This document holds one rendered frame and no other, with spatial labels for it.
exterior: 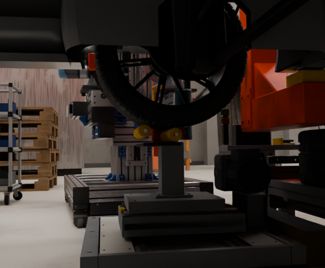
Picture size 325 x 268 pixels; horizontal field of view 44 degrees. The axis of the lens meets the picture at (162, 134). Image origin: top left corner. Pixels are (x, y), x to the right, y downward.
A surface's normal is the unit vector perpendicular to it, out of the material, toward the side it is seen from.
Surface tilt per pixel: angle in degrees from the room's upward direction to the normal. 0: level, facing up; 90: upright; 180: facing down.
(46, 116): 90
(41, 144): 90
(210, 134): 90
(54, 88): 90
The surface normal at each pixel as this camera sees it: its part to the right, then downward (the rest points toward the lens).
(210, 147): 0.28, -0.04
